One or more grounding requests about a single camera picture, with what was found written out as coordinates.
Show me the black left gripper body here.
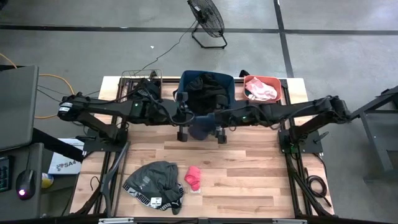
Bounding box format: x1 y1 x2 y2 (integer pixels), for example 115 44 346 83
167 91 196 143

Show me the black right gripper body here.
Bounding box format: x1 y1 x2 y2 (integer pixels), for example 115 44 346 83
214 105 239 144

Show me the navy blue garment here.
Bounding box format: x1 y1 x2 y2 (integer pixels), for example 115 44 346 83
187 113 218 141

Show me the pink knitted sock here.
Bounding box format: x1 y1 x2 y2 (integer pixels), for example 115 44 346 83
183 165 202 192

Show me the large black garment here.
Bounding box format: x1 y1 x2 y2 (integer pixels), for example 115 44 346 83
185 73 231 116

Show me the black Puma briefs striped waistband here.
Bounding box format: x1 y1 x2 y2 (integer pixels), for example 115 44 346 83
136 77 162 102

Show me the light pink white garment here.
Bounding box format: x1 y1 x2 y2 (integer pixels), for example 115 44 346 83
245 77 278 102

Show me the blue fabric storage bin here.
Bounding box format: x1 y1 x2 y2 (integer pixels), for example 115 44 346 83
173 70 236 114

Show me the orange plastic tub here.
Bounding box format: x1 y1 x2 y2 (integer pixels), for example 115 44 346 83
243 74 283 104

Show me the black floor fan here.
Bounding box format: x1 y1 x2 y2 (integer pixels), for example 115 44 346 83
187 0 228 50

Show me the white cardboard box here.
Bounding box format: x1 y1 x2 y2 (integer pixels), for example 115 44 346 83
47 138 85 175

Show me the black diagonal desk strut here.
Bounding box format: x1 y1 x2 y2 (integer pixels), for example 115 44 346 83
32 127 85 163

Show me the yellow white ball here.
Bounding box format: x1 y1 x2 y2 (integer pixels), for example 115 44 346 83
41 172 55 190

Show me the grey metal side table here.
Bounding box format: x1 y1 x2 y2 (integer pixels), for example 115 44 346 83
343 84 398 182

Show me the black computer mouse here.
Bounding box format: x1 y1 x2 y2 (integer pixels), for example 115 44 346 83
15 169 37 201

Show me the dark grey desk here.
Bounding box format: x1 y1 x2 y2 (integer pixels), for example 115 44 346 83
0 142 45 220

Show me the grey monitor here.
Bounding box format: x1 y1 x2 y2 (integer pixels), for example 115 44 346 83
0 65 40 152

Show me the black keyboard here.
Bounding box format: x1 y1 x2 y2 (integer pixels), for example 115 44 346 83
0 155 14 193

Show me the gold wire basket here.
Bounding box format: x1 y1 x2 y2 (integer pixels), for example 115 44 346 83
119 68 164 103

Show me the black fan power cable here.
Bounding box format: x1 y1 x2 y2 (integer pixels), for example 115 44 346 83
132 19 198 76

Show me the black coiled cable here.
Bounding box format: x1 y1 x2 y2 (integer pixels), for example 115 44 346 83
303 167 333 208

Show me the thin black cable loop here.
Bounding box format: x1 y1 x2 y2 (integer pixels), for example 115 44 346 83
89 175 101 192

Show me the yellow extension cable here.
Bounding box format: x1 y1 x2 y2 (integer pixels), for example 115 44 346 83
0 52 75 119

